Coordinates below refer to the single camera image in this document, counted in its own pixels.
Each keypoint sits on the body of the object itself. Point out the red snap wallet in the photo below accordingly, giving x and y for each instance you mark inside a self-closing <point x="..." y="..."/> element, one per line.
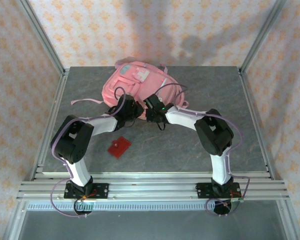
<point x="119" y="147"/>

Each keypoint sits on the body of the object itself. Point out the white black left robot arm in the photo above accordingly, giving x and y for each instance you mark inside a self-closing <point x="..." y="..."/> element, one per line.
<point x="102" y="125"/>

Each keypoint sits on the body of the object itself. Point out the aluminium table edge rail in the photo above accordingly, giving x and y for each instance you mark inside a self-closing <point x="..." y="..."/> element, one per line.
<point x="258" y="125"/>
<point x="50" y="120"/>

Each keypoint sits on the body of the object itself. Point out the pink student backpack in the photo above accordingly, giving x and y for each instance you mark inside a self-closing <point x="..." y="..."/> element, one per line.
<point x="152" y="85"/>

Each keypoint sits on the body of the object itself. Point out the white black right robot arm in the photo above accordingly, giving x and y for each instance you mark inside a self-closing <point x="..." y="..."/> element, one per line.
<point x="185" y="117"/>

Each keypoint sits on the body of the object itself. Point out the grey lower shelf panel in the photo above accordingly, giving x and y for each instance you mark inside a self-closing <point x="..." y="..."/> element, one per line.
<point x="152" y="225"/>

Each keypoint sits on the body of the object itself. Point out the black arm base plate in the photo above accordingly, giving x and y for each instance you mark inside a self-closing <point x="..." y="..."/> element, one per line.
<point x="102" y="190"/>
<point x="202" y="190"/>

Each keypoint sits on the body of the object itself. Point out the small circuit board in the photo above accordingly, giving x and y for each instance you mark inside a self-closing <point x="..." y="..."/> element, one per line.
<point x="236" y="201"/>

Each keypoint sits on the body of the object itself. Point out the aluminium frame corner post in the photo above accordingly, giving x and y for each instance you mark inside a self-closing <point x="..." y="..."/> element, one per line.
<point x="261" y="37"/>
<point x="45" y="42"/>

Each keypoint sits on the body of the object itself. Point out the aluminium frame leg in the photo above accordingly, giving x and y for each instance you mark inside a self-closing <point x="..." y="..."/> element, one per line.
<point x="15" y="222"/>
<point x="287" y="222"/>

